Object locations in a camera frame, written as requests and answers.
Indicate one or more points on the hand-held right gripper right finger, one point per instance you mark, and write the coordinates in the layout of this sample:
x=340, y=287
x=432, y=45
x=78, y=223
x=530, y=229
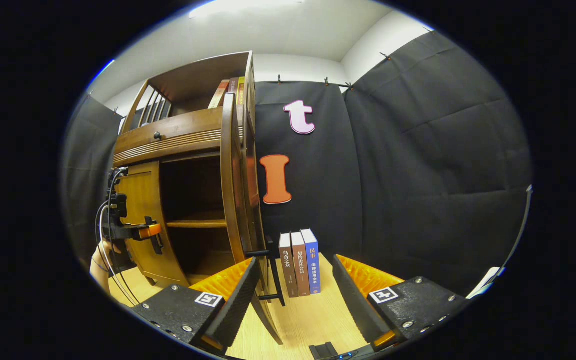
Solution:
x=355, y=300

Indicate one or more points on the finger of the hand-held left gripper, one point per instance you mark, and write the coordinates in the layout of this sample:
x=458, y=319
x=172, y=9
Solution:
x=148, y=231

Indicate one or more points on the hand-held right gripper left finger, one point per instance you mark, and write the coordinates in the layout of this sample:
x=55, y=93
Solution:
x=238, y=305

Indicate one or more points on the wooden shoe cabinet door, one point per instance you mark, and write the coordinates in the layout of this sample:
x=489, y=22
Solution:
x=230, y=175
x=140, y=200

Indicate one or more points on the wooden double-door shoe cabinet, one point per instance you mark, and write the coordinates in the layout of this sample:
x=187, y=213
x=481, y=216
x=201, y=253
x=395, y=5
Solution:
x=188, y=85

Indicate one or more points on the wooden cabinet drawer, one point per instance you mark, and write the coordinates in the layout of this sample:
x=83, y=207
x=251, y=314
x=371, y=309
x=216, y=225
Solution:
x=178, y=132

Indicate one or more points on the wooden inner shelf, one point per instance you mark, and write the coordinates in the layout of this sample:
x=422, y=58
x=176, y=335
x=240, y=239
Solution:
x=195, y=223

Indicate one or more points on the blue book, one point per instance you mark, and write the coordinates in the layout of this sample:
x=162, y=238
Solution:
x=313, y=262

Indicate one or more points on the dark brown book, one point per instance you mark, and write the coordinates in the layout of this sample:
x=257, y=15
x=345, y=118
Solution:
x=288, y=265

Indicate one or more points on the reddish brown book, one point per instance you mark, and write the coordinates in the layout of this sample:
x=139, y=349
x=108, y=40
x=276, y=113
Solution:
x=300, y=265

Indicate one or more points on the black backdrop cloth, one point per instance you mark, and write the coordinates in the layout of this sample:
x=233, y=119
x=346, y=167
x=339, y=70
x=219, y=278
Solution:
x=418, y=175

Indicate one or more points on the dark red book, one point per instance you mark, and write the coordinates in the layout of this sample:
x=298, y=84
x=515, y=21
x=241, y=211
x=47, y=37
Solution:
x=233, y=85

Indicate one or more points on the yellow book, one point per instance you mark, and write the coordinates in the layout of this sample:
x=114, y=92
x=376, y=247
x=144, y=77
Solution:
x=241, y=90

